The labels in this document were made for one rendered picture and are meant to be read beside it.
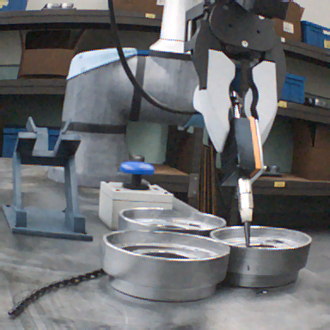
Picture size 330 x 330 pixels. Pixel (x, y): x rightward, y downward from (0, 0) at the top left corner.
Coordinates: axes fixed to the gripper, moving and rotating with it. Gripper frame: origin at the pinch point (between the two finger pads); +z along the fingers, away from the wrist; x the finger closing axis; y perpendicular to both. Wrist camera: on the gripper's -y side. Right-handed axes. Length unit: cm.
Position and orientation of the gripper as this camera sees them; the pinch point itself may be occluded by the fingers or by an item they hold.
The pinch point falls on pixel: (241, 137)
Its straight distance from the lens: 59.2
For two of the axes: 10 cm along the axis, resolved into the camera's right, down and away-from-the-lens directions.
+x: -9.6, -0.8, -2.8
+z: -0.7, 10.0, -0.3
